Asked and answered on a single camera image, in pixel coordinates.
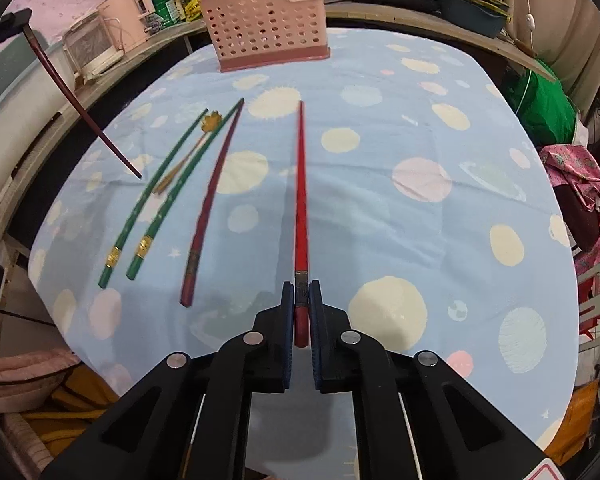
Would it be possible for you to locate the green bag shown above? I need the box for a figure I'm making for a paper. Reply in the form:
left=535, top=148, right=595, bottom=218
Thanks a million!
left=501, top=68, right=578, bottom=148

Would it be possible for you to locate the pink electric kettle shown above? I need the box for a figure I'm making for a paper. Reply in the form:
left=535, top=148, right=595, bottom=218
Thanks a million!
left=96, top=0, right=155, bottom=51

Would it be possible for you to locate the yellow snack packet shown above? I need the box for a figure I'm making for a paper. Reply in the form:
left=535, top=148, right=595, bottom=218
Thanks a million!
left=182, top=0, right=202, bottom=22

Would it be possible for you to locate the pink perforated utensil basket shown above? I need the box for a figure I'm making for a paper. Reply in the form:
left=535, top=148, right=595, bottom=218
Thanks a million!
left=200, top=0, right=330, bottom=73

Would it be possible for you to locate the maroon chopstick brown end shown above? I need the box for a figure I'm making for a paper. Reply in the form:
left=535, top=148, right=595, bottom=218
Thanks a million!
left=22, top=24, right=142, bottom=179

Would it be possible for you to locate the pink floral cloth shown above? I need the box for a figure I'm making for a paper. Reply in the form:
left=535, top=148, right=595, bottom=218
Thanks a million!
left=540, top=144, right=600, bottom=275

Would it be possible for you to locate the bright red chopstick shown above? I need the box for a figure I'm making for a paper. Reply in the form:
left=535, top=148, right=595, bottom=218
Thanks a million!
left=294, top=101, right=310, bottom=348

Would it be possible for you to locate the green chopstick gold band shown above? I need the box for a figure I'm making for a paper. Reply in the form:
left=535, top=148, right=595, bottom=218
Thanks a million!
left=125, top=98, right=245, bottom=281
left=97, top=108, right=209, bottom=290

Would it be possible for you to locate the beige curtain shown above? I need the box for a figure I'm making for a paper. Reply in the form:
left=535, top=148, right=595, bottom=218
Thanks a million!
left=499, top=0, right=600, bottom=91

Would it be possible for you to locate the white cord switch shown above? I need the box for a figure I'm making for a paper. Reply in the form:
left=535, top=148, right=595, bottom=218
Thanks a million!
left=526, top=13, right=536, bottom=32

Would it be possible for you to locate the gold flower spoon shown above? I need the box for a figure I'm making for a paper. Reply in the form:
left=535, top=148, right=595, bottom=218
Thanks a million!
left=152, top=110, right=222, bottom=195

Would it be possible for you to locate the blue planet pattern tablecloth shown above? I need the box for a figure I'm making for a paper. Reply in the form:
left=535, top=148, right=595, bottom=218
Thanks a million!
left=28, top=28, right=578, bottom=446

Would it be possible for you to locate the dark blue vegetable basin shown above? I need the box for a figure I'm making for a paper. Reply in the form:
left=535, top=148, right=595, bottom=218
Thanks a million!
left=437, top=0, right=509, bottom=39

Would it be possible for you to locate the white blue dish drainer box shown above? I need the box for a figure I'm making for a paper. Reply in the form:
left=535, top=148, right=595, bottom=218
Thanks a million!
left=0, top=35, right=68, bottom=194

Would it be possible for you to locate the dark red faceted chopstick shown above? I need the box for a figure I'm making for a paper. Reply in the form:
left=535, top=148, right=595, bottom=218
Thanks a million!
left=180, top=99, right=245, bottom=308

